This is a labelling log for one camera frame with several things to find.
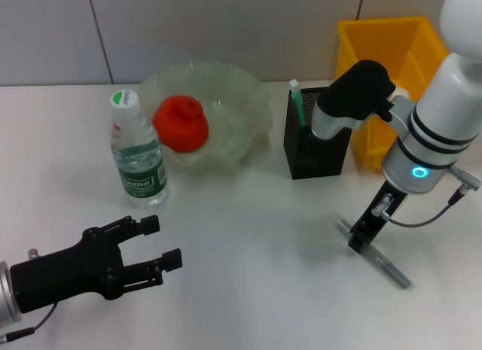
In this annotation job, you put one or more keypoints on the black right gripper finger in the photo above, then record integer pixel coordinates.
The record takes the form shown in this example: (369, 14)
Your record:
(369, 236)
(357, 241)

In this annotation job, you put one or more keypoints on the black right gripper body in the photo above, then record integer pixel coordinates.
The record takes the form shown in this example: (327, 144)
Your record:
(384, 207)

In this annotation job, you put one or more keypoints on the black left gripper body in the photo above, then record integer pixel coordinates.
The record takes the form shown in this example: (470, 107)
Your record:
(68, 276)

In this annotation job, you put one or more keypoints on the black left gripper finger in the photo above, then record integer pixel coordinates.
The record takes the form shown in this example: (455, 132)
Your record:
(154, 265)
(147, 224)

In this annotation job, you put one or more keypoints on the grey glitter pen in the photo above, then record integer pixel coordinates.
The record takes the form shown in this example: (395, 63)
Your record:
(388, 269)

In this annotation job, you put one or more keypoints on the clear green-label water bottle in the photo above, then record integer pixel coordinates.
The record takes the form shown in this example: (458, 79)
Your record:
(139, 169)

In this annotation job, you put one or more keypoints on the orange fruit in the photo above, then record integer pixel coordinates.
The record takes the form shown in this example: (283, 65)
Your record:
(180, 128)

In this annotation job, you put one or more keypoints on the white paper ball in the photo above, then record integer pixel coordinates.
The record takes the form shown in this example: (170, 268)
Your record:
(401, 91)

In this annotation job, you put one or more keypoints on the green utility knife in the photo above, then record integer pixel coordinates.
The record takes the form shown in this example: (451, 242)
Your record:
(297, 101)

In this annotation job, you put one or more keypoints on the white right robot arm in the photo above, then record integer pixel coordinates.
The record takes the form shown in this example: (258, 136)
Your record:
(444, 113)

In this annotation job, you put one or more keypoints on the black mesh pen holder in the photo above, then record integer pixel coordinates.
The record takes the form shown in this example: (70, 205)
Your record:
(320, 162)

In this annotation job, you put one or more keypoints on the clear wavy glass fruit bowl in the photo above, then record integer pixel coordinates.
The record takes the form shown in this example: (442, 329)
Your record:
(233, 101)

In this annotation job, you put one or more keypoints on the yellow plastic storage bin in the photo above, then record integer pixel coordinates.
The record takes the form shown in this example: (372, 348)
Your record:
(361, 41)

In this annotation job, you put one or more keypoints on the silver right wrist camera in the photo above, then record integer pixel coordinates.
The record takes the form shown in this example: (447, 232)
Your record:
(357, 90)

